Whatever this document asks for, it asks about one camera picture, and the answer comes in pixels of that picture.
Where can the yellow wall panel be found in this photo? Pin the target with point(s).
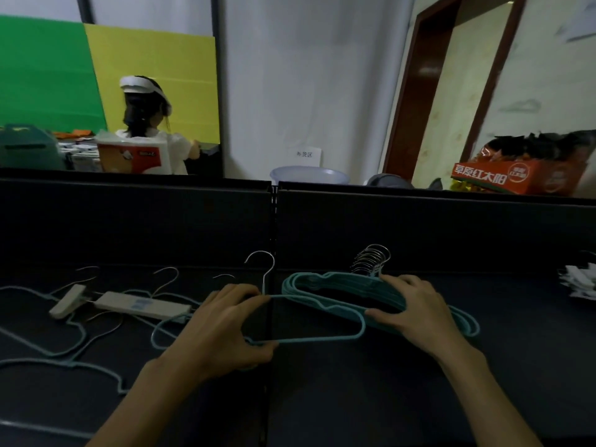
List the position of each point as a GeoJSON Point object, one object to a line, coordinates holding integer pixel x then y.
{"type": "Point", "coordinates": [186, 79]}

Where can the orange snack carton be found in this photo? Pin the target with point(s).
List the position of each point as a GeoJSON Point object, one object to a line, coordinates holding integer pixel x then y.
{"type": "Point", "coordinates": [512, 174]}

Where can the pile of mixed hangers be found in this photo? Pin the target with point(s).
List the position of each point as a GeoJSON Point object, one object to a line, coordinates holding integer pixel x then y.
{"type": "Point", "coordinates": [139, 304]}

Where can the pile of white clip hangers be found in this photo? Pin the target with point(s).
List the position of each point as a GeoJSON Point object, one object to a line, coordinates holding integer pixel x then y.
{"type": "Point", "coordinates": [579, 279]}

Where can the stack of teal hangers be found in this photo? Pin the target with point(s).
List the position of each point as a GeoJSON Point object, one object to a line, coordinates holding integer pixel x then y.
{"type": "Point", "coordinates": [298, 286]}

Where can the person's left hand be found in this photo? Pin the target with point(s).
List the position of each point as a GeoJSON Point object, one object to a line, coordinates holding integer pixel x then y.
{"type": "Point", "coordinates": [214, 339]}

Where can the white wall notice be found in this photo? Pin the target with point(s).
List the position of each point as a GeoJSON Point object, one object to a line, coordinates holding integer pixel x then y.
{"type": "Point", "coordinates": [582, 23]}

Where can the black table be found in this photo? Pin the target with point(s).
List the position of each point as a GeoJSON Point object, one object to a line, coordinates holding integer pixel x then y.
{"type": "Point", "coordinates": [349, 391]}

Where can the brown door frame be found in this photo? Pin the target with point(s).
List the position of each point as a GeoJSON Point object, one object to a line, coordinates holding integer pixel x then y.
{"type": "Point", "coordinates": [414, 111]}

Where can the black back panel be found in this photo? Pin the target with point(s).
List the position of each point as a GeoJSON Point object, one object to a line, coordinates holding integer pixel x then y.
{"type": "Point", "coordinates": [139, 218]}

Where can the orange snack packets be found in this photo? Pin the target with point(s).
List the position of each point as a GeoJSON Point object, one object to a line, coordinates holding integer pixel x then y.
{"type": "Point", "coordinates": [77, 133]}

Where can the red tissue pack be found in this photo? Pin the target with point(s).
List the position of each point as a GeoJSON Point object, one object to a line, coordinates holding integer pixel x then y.
{"type": "Point", "coordinates": [130, 158]}

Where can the small white label sign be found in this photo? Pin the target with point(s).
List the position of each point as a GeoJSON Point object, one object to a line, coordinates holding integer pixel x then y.
{"type": "Point", "coordinates": [305, 155]}

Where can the green wall panel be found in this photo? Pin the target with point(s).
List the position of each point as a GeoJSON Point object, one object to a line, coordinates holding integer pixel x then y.
{"type": "Point", "coordinates": [46, 74]}

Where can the person's right hand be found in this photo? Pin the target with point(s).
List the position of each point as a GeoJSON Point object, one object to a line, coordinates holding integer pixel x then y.
{"type": "Point", "coordinates": [423, 321]}

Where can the lavender plastic basin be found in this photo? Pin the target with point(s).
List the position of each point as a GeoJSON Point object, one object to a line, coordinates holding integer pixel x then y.
{"type": "Point", "coordinates": [307, 175]}

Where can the grey round container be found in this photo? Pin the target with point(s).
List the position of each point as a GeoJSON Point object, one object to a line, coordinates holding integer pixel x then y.
{"type": "Point", "coordinates": [389, 181]}

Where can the row of white small boxes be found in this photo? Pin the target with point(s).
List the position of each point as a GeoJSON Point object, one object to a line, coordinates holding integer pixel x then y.
{"type": "Point", "coordinates": [84, 158]}

